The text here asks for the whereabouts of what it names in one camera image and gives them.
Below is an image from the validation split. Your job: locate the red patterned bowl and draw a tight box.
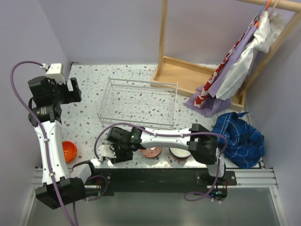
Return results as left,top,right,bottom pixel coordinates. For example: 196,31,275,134
140,147,163,159

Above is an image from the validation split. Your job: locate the orange plastic bowl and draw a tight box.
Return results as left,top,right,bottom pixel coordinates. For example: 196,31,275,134
62,141,77,163

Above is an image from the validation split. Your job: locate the clear wire dish rack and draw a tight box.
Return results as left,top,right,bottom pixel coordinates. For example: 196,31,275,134
97,77,178,129

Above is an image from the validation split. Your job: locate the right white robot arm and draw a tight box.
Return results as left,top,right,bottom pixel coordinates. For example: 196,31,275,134
106,123,226,185

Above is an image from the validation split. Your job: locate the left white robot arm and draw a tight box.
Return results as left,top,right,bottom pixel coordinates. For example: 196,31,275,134
28,76,97,210

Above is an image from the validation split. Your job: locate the wooden clothes rack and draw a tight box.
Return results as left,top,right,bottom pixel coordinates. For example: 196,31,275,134
151,0,301,111

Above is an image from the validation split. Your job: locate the white bowl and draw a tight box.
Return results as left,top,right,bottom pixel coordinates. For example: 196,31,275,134
169,148,191,161

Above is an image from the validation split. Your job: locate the red white patterned garment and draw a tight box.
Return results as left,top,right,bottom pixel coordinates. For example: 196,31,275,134
193,19,259,108

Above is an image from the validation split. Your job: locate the lilac hanging garment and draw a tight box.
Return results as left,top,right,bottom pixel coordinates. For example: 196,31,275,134
184,25,257,117

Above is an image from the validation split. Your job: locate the blue checked cloth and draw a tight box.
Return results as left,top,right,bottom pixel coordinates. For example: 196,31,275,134
212,112,265,169

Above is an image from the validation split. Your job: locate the white hanging garment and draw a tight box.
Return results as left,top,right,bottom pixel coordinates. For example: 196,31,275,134
215,11,285,100

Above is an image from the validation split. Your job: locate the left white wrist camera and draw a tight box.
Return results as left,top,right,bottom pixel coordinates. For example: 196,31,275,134
40,63,65,85

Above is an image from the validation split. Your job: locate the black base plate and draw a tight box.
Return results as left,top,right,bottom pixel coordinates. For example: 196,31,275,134
79,167,238,198

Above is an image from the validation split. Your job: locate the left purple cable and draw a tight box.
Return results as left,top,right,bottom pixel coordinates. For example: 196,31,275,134
9,61,109,226

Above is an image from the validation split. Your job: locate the aluminium rail frame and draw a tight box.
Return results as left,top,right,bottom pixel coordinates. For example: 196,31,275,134
30,103,279,189

